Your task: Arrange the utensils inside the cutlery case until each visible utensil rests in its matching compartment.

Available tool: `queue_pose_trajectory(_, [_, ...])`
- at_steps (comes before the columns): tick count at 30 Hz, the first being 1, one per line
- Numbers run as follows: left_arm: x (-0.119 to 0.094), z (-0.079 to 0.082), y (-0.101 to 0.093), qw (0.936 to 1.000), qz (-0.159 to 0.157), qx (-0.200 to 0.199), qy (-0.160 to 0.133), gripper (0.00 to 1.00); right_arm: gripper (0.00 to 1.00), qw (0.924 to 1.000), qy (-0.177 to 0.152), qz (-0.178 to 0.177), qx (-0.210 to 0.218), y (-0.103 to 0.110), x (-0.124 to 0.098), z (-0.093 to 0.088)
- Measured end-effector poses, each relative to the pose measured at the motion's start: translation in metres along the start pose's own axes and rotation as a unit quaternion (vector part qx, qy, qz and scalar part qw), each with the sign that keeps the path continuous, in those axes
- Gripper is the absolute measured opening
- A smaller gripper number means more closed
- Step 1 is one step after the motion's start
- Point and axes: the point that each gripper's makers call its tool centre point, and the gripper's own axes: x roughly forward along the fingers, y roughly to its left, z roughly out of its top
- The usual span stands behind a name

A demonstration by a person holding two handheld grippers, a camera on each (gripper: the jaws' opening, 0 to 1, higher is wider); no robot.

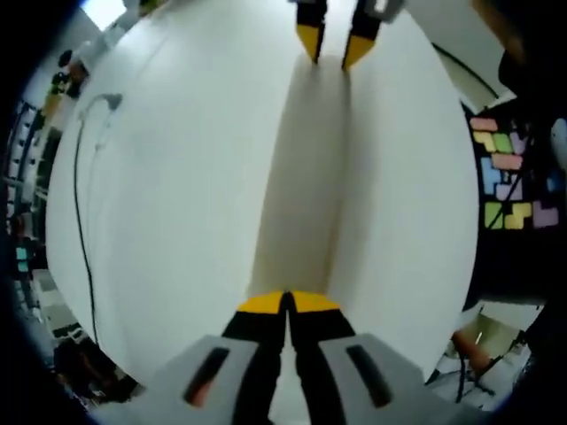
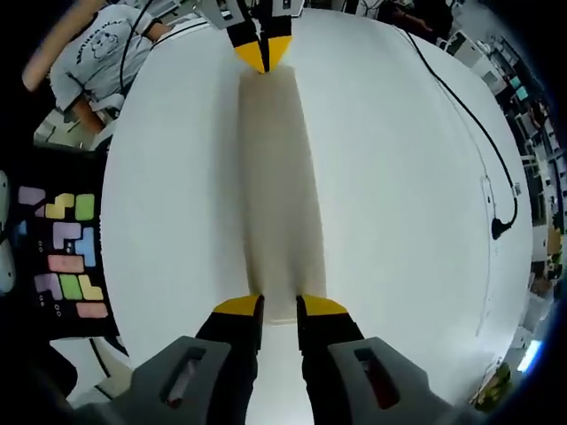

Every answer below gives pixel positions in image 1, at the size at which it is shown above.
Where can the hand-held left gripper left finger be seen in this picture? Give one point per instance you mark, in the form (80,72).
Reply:
(252,345)

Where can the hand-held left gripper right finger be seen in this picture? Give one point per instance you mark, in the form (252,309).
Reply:
(323,345)

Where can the beige cutlery case base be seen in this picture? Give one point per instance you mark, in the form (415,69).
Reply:
(270,221)

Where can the beige cutlery case lid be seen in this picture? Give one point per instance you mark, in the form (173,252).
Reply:
(314,177)

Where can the light chair black legs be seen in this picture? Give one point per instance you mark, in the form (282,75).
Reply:
(491,327)

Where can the black patterned shirt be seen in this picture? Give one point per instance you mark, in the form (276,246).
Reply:
(491,177)

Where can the white chest device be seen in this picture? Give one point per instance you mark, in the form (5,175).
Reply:
(559,141)

